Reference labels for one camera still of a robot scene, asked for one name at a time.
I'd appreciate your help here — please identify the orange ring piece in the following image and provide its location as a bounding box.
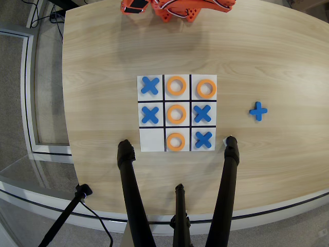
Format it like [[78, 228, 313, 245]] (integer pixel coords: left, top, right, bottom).
[[196, 79, 217, 99], [166, 132, 186, 152], [166, 76, 187, 97], [167, 104, 187, 125]]

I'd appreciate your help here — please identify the cardboard box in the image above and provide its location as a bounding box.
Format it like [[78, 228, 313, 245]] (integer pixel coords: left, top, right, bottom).
[[286, 0, 329, 12]]

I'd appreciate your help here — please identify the black stand cable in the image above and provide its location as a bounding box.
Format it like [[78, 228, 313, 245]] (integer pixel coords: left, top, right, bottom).
[[79, 200, 114, 247]]

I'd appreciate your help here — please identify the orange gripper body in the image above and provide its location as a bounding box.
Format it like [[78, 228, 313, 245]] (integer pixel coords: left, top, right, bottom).
[[120, 0, 150, 15]]

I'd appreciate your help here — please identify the thin black tripod leg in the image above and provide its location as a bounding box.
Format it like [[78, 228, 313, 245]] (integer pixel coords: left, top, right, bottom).
[[169, 183, 192, 247]]

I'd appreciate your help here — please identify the white tic-tac-toe board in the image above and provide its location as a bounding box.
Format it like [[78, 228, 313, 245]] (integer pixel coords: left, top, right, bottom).
[[136, 74, 218, 152]]

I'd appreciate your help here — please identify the black stand pole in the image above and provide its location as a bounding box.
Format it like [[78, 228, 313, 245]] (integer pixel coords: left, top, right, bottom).
[[38, 183, 93, 247]]

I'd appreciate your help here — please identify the black floor cable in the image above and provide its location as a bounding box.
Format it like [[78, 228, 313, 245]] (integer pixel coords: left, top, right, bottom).
[[27, 0, 48, 29], [49, 4, 65, 43]]

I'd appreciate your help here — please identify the grey metal floor frame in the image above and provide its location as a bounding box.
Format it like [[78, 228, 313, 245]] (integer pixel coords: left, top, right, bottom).
[[0, 24, 74, 157]]

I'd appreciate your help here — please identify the blue X piece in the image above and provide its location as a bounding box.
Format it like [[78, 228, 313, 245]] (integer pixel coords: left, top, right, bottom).
[[195, 131, 213, 149], [248, 101, 268, 122], [193, 104, 212, 124], [140, 76, 160, 95], [141, 106, 160, 124]]

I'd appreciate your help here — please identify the black furniture base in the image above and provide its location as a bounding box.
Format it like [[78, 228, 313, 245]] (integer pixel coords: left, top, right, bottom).
[[47, 0, 103, 8]]

